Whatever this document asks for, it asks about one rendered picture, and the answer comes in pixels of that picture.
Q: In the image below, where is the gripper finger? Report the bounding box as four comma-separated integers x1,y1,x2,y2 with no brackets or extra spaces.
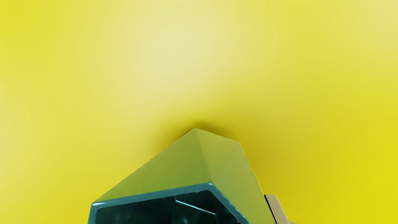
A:
264,195,296,224

